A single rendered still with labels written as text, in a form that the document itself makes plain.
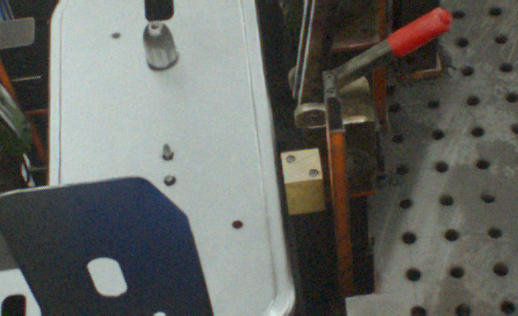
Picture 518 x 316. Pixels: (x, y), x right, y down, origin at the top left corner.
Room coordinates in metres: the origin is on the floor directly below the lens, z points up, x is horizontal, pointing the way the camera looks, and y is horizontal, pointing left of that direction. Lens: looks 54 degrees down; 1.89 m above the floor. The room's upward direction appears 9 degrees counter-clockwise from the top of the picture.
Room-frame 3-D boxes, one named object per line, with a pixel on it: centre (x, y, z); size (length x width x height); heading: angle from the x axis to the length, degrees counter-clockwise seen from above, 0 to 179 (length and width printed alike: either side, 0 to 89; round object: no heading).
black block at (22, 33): (0.87, 0.25, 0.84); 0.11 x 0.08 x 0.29; 88
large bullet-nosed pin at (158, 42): (0.80, 0.08, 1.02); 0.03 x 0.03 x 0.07
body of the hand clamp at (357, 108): (0.66, -0.08, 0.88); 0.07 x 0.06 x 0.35; 88
